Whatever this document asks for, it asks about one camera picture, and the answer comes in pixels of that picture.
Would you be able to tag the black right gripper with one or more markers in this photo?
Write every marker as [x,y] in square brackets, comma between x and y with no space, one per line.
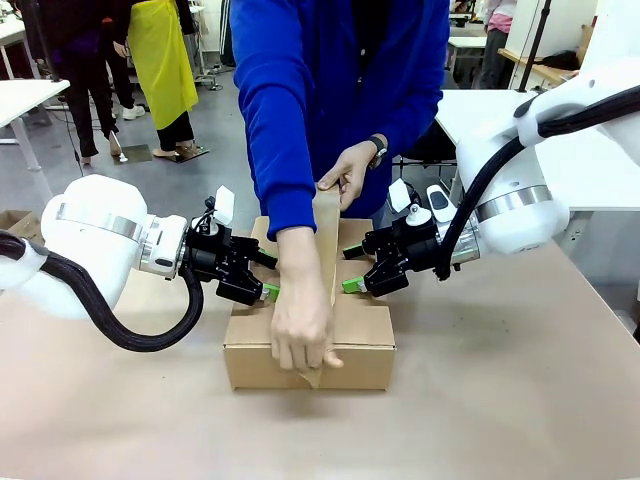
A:
[405,250]

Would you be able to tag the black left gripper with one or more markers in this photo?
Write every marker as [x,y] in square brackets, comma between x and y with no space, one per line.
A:
[225,260]

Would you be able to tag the brown paper tape strip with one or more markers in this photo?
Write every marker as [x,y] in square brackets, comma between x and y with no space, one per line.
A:
[327,235]

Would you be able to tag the brown cardboard box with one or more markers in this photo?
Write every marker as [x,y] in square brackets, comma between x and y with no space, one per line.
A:
[360,345]

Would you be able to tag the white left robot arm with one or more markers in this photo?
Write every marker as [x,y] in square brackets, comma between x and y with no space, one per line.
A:
[95,240]

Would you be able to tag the person's right forearm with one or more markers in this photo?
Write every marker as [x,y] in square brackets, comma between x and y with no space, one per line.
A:
[300,255]

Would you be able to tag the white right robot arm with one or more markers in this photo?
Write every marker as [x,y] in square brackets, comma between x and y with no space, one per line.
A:
[520,220]

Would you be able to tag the small printed cardboard box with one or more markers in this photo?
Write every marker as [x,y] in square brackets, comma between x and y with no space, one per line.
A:
[17,225]

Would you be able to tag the person's right hand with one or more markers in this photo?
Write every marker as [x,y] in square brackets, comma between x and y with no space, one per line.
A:
[302,325]

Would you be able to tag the person's left hand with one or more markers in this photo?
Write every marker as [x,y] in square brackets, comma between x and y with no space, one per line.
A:
[355,167]

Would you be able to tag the black wristwatch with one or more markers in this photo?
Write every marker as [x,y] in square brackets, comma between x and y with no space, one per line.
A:
[379,147]

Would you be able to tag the black office chair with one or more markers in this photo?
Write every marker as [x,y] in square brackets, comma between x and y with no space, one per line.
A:
[430,145]

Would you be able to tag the dark floor mat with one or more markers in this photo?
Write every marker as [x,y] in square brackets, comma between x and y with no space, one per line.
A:
[192,152]
[137,154]

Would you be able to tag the person in blue sweater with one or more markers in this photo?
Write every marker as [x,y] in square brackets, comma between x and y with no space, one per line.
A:
[310,75]

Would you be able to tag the person in yellow apron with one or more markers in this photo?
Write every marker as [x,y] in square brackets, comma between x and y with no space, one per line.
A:
[165,65]

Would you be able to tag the person in dark striped jacket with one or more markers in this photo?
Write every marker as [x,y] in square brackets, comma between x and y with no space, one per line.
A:
[227,30]

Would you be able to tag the person in pink top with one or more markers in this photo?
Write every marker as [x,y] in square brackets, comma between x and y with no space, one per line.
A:
[497,45]

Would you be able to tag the person in black clothes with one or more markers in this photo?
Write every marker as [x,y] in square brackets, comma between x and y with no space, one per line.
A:
[85,75]

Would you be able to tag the wooden table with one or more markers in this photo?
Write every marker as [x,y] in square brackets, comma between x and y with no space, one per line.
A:
[545,72]

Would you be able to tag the black bag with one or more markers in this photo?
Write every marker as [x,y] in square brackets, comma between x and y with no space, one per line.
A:
[562,60]

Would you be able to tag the small white desk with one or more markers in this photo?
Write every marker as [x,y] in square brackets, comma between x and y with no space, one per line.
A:
[30,100]

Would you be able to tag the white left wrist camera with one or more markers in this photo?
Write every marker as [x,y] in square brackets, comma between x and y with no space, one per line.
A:
[225,205]

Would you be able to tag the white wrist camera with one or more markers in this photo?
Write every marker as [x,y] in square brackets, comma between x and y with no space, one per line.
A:
[399,195]
[225,205]

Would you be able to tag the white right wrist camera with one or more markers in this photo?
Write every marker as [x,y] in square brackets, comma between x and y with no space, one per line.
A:
[399,195]

